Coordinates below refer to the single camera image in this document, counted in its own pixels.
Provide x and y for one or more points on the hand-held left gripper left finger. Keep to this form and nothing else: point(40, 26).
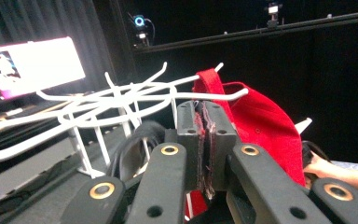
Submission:
point(188, 146)

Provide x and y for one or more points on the red baseball cap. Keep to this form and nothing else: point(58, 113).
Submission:
point(261, 124)

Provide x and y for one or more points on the black horizontal metal rail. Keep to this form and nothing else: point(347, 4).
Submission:
point(261, 31)

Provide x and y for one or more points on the small camera on rail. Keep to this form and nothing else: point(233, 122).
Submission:
point(273, 12)

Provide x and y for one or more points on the lit computer monitor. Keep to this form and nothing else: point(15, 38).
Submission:
point(40, 67)

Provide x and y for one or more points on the grey metal desk frame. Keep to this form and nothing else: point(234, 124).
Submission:
point(28, 168)

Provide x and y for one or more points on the dark curtain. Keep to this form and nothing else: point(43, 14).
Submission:
point(59, 21)

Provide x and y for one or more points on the grey sun visor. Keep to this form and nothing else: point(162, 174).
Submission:
point(146, 130)

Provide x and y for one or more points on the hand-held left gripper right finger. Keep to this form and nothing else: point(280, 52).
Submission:
point(222, 137)

